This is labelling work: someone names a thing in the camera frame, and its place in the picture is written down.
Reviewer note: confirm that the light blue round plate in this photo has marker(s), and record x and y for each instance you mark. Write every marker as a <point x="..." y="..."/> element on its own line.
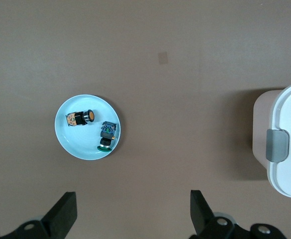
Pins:
<point x="70" y="139"/>

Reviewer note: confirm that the green push button switch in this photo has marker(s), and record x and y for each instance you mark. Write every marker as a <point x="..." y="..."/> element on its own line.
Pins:
<point x="107" y="135"/>

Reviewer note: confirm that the orange push button switch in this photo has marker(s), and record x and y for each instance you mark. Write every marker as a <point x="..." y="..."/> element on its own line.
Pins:
<point x="81" y="118"/>

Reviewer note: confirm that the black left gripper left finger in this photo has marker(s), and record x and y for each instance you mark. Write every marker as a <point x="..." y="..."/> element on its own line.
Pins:
<point x="60" y="211"/>

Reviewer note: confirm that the small tape patch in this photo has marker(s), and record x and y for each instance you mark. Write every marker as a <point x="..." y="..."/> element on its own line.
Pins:
<point x="163" y="57"/>

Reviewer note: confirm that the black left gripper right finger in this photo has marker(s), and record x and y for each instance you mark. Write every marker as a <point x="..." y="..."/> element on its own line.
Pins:
<point x="202" y="216"/>

